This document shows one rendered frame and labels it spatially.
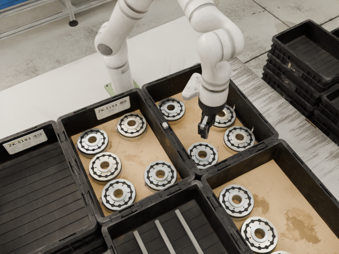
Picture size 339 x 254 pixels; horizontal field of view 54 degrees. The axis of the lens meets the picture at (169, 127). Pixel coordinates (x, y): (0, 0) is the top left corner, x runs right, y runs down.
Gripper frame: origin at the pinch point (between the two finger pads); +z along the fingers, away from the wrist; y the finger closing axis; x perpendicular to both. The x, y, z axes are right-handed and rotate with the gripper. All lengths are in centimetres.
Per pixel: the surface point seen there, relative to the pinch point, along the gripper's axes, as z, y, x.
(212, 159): 11.8, -2.8, -3.5
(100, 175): 11.8, -22.8, 25.9
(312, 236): 14.7, -13.2, -37.9
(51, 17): 84, 109, 168
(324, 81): 40, 79, -35
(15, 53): 98, 74, 181
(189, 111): 14.7, 14.6, 11.3
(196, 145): 11.7, -0.3, 2.9
